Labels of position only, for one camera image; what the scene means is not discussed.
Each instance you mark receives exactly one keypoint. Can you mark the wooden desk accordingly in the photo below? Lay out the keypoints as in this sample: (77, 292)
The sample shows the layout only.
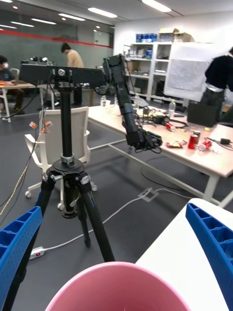
(14, 85)

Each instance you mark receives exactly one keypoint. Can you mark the red snack bag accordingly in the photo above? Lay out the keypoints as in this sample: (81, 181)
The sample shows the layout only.
(174, 144)

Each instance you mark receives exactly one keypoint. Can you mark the white shelf unit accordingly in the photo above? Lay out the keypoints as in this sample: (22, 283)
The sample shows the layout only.
(145, 73)

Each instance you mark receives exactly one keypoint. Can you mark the pink plastic bin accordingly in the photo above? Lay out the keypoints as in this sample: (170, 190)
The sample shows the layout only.
(116, 286)

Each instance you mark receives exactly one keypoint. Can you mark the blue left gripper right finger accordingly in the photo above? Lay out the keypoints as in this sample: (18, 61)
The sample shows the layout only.
(216, 238)

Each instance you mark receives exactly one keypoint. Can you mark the white power strip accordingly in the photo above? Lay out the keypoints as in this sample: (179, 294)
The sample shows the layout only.
(37, 252)

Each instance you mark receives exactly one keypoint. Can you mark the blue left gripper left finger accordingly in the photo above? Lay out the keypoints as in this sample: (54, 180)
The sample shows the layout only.
(17, 243)

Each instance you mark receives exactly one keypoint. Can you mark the red drink can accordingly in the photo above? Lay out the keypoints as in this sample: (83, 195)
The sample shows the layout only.
(193, 141)
(170, 126)
(207, 144)

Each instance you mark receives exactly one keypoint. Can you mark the black robot arm on stand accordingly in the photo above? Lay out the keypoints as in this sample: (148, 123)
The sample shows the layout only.
(128, 116)

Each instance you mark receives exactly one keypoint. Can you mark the black box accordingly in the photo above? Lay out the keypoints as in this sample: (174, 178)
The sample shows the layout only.
(201, 115)

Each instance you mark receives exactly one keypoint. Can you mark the black tripod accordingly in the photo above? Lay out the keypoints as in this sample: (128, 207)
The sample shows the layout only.
(66, 121)

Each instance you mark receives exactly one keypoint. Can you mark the black crossbar on tripod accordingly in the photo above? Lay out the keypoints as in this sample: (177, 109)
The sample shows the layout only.
(80, 73)

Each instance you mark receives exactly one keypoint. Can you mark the white office chair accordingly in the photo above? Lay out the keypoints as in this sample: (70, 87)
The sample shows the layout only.
(52, 145)

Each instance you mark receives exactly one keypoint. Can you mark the clear plastic bottle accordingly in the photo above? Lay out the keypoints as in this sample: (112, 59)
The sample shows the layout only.
(171, 108)

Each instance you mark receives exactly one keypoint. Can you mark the person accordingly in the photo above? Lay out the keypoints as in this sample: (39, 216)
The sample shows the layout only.
(217, 73)
(74, 58)
(7, 75)

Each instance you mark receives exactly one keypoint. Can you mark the white board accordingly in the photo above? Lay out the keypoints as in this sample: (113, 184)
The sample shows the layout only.
(187, 73)

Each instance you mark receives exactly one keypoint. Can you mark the long white work table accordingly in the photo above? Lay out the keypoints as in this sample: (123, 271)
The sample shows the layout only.
(213, 162)

